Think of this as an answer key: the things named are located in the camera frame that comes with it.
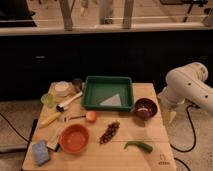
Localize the green pepper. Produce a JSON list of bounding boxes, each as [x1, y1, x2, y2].
[[124, 141, 153, 153]]

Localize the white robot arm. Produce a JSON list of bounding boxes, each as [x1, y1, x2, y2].
[[157, 62, 213, 125]]

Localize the dark maroon bowl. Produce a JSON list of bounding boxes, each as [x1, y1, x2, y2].
[[134, 98, 158, 121]]

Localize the orange red bowl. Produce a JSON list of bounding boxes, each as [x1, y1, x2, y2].
[[59, 124, 89, 154]]

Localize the bunch of dark grapes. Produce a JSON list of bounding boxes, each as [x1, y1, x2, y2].
[[99, 121, 120, 144]]

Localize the green plastic tray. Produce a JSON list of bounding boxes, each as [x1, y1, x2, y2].
[[82, 76, 134, 111]]

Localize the orange peach fruit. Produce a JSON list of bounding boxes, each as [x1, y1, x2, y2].
[[86, 111, 97, 122]]

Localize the white round container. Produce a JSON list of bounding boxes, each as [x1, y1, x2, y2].
[[54, 81, 70, 97]]

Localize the yellow banana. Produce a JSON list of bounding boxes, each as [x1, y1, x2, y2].
[[39, 112, 61, 128]]

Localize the small wooden block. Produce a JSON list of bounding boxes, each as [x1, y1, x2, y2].
[[47, 137, 60, 151]]

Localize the green plastic cup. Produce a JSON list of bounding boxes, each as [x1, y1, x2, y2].
[[41, 93, 55, 108]]

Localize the blue sponge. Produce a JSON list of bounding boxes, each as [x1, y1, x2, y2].
[[32, 140, 50, 166]]

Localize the black cable right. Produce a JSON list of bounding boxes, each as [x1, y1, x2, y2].
[[170, 104, 198, 154]]

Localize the black cable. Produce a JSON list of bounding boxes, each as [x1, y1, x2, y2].
[[170, 104, 198, 154], [0, 112, 31, 144]]

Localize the white handled brush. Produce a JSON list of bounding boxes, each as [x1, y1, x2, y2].
[[56, 92, 83, 112]]

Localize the black cable left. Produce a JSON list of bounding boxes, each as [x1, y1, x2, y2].
[[0, 112, 31, 144]]

